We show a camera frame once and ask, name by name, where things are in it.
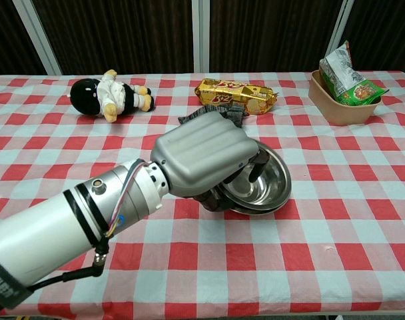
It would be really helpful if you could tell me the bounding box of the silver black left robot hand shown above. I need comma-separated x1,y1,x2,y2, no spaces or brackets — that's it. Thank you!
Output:
150,111,270,213

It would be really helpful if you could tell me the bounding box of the red white checkered tablecloth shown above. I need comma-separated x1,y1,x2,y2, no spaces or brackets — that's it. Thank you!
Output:
0,70,405,320

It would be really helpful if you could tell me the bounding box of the grey striped sock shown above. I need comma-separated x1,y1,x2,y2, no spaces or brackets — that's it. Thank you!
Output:
221,102,250,130
177,105,220,127

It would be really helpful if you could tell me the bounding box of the yellow biscuit pack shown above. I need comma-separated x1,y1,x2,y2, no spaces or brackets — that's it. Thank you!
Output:
194,77,279,116

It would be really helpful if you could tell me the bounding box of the black headed plush doll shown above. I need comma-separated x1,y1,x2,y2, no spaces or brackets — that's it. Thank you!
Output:
68,69,156,123

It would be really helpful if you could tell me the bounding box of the dark brown curtain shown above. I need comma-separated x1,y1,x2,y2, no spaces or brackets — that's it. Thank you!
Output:
341,0,405,72
0,0,46,77
31,0,195,75
208,0,344,73

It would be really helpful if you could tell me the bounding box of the brown rectangular container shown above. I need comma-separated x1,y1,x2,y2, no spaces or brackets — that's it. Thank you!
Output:
308,69,384,127

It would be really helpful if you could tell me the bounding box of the green snack bag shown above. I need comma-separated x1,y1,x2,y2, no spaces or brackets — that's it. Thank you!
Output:
318,40,390,107

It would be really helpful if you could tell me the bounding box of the white frame post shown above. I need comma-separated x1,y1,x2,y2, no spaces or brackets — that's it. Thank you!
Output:
328,0,356,72
12,0,63,76
191,0,212,73

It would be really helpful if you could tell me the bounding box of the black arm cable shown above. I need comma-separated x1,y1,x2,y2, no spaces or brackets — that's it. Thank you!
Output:
26,242,111,293

